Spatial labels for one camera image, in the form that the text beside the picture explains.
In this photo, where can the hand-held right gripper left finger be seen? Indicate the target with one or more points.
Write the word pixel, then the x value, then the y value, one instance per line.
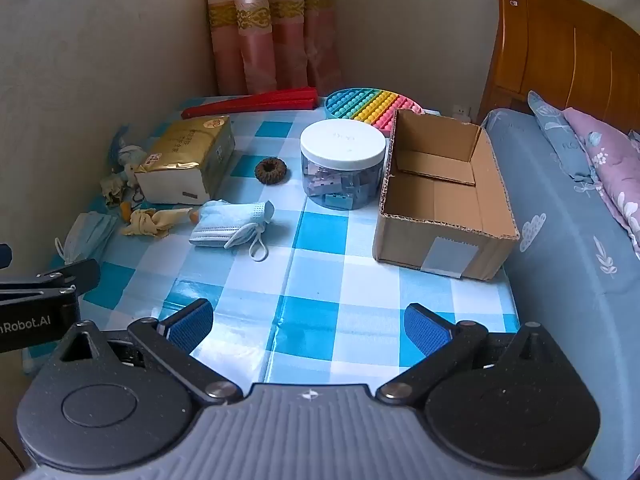
pixel 192 327

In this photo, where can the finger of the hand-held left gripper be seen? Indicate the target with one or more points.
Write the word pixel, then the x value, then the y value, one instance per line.
pixel 75 275

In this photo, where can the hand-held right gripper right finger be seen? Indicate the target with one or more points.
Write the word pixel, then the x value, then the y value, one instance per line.
pixel 425 330

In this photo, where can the cardboard box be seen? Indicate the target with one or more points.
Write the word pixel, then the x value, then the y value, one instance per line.
pixel 415 240

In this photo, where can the cream cloth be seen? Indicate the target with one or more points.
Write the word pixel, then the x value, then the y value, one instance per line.
pixel 155 220

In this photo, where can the brown scrunchie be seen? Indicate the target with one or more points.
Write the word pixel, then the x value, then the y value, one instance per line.
pixel 259 172

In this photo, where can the crumpled beige paper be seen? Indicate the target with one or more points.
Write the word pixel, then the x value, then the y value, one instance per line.
pixel 112 187

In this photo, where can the blue checkered tablecloth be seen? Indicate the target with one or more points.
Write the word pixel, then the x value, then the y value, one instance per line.
pixel 325 270

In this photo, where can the blue bed sheet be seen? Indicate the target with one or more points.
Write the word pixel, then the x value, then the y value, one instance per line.
pixel 560 270

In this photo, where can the gold tissue pack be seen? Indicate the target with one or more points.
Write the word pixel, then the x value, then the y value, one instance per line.
pixel 185 150

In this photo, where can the clear jar with white lid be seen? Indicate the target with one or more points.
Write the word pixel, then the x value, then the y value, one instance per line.
pixel 342 142

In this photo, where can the red folded fan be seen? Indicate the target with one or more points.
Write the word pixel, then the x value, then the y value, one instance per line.
pixel 250 102

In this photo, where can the rainbow pop bubble toy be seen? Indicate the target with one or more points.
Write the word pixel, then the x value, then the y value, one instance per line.
pixel 360 105

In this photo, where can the blue floral pillow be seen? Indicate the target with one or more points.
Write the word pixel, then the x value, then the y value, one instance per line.
pixel 555 130

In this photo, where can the pink floral pillow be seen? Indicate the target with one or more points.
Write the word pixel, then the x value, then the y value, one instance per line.
pixel 610 165

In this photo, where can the pink curtain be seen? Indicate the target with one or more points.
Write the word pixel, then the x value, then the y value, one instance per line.
pixel 260 35

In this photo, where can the wooden headboard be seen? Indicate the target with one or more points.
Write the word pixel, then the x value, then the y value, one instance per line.
pixel 550 50

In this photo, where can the white wall socket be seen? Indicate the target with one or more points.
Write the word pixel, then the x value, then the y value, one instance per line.
pixel 461 111

